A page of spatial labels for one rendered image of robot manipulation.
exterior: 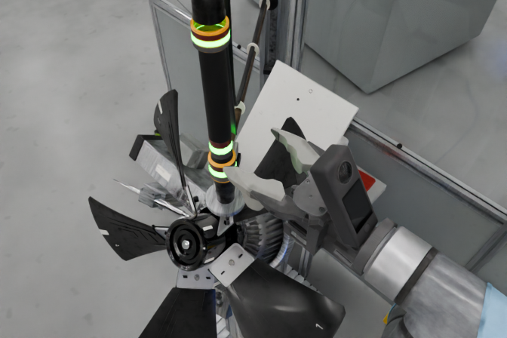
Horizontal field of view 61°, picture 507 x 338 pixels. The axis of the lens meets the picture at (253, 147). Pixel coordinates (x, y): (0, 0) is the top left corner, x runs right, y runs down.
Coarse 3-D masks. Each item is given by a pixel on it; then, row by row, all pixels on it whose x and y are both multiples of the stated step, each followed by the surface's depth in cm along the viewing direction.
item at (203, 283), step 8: (184, 272) 102; (192, 272) 102; (200, 272) 103; (208, 272) 103; (184, 280) 102; (192, 280) 103; (200, 280) 103; (208, 280) 104; (192, 288) 103; (200, 288) 103; (208, 288) 104
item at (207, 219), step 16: (176, 224) 97; (192, 224) 94; (208, 224) 96; (240, 224) 103; (176, 240) 97; (192, 240) 95; (208, 240) 94; (224, 240) 98; (240, 240) 102; (176, 256) 98; (192, 256) 95; (208, 256) 94
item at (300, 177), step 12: (288, 120) 94; (300, 132) 88; (276, 144) 94; (264, 156) 97; (276, 156) 92; (288, 156) 88; (264, 168) 94; (276, 168) 89; (288, 168) 86; (288, 180) 85; (300, 180) 82; (288, 192) 83; (240, 216) 91; (252, 216) 88
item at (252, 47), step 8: (224, 0) 55; (264, 0) 96; (264, 8) 95; (256, 32) 89; (256, 40) 88; (248, 48) 87; (256, 48) 87; (232, 56) 62; (248, 56) 84; (256, 56) 88; (232, 64) 63; (248, 64) 83; (232, 72) 65; (248, 72) 82; (232, 80) 66; (232, 88) 67; (240, 88) 78; (240, 96) 76; (240, 104) 76
